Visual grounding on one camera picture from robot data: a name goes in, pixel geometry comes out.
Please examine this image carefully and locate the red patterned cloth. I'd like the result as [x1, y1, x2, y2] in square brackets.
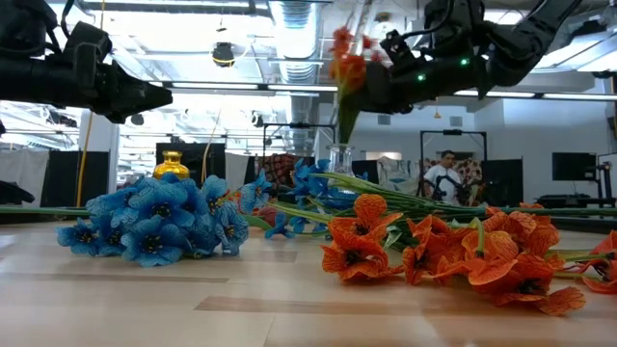
[263, 152, 303, 188]

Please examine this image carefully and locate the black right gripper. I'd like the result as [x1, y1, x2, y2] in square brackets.
[357, 45, 486, 116]

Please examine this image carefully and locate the black ceiling dome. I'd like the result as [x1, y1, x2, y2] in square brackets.
[211, 41, 236, 68]

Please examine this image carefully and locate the black computer monitor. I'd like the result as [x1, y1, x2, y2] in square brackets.
[551, 151, 598, 182]

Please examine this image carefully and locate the black desk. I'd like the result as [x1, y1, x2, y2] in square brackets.
[535, 193, 617, 209]

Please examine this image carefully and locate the clear glass vase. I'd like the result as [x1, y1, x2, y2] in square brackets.
[326, 143, 357, 187]

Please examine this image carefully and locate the black aluminium table frame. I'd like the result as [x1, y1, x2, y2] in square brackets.
[0, 211, 617, 233]

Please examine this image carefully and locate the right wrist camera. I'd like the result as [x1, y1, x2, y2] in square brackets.
[380, 29, 419, 67]

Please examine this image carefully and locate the ceiling light strip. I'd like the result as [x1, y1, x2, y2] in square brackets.
[163, 81, 338, 93]
[452, 89, 617, 102]

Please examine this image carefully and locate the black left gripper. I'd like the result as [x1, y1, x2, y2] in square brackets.
[33, 58, 174, 124]

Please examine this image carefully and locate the orange artificial flower bunch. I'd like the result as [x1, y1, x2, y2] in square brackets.
[329, 26, 385, 145]
[320, 193, 617, 317]

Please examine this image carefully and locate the black camera stand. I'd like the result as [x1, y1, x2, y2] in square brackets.
[596, 161, 614, 200]

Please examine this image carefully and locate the person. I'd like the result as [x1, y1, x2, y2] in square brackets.
[422, 149, 476, 207]

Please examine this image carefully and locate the thin yellow cable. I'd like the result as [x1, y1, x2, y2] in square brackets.
[200, 108, 223, 184]

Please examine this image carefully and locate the white curtain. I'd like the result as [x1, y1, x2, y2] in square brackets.
[0, 148, 49, 206]

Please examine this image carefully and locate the corrugated silver duct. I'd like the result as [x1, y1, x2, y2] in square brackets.
[267, 0, 322, 155]

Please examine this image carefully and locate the yellow glass vase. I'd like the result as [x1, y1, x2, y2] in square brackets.
[152, 150, 191, 180]

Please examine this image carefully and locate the white cloth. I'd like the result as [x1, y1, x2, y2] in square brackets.
[375, 156, 423, 197]

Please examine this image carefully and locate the yellow extension cord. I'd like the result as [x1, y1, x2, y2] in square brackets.
[75, 0, 107, 208]

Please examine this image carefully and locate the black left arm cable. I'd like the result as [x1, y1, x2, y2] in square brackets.
[0, 180, 36, 204]

